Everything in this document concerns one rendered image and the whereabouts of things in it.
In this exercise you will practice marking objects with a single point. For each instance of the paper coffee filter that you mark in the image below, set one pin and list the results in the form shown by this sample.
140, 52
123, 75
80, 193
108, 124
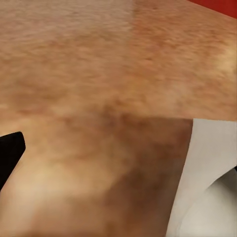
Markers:
205, 204

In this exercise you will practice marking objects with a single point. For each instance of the countertop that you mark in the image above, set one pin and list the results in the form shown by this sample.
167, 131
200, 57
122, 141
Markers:
105, 92

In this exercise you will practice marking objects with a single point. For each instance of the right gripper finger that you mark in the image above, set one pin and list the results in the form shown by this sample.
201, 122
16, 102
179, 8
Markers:
12, 147

